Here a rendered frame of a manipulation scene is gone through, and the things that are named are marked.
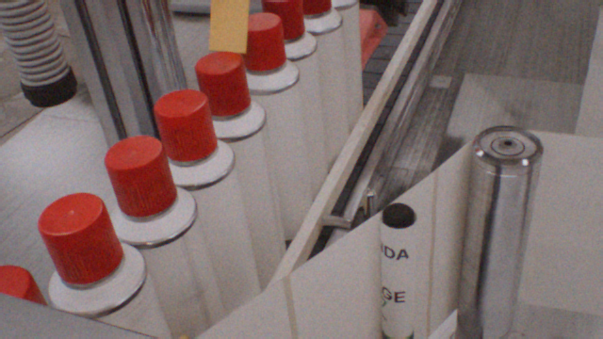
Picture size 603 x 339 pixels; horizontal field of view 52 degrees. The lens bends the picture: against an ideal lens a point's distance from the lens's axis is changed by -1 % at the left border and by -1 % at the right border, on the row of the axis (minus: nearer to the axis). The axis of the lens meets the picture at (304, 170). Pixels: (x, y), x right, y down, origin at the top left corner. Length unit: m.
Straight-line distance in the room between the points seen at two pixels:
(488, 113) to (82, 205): 0.52
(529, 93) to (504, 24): 0.31
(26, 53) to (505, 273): 0.32
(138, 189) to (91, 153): 0.51
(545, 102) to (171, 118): 0.50
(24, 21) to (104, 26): 0.13
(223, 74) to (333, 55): 0.18
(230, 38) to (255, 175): 0.10
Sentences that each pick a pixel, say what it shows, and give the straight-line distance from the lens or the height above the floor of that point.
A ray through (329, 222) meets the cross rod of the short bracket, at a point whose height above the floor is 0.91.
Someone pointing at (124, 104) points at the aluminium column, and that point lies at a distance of 0.56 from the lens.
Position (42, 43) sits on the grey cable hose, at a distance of 0.42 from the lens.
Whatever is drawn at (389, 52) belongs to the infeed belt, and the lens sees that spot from 0.86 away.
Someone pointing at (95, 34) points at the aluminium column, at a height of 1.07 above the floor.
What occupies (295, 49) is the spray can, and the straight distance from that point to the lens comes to 0.51.
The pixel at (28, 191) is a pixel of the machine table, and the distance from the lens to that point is 0.82.
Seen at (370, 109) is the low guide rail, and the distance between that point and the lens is 0.67.
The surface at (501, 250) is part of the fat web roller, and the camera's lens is 0.38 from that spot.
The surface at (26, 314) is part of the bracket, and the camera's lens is 0.19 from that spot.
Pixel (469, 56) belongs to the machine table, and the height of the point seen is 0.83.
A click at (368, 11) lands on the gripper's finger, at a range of 0.67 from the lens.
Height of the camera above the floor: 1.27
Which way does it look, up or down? 37 degrees down
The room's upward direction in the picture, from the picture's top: 6 degrees counter-clockwise
